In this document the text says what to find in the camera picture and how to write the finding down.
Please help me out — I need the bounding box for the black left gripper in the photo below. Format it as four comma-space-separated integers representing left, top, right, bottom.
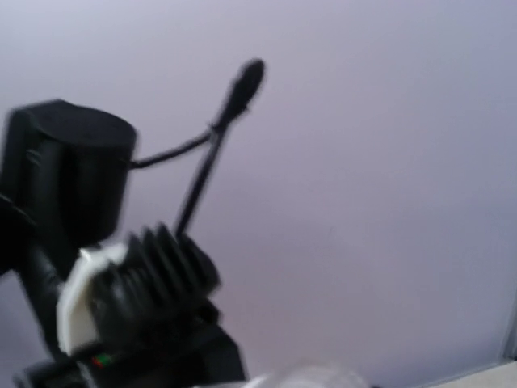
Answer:
13, 306, 246, 387

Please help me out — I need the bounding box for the clear plastic bottle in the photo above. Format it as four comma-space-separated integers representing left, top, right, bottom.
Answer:
243, 362, 370, 388

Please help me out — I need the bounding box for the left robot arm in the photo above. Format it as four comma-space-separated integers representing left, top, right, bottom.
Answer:
1, 97, 247, 387

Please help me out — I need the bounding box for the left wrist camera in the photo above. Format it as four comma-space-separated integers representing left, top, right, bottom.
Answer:
56, 225, 220, 356

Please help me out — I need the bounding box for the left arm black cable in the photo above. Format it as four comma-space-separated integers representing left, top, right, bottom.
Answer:
128, 58, 267, 238

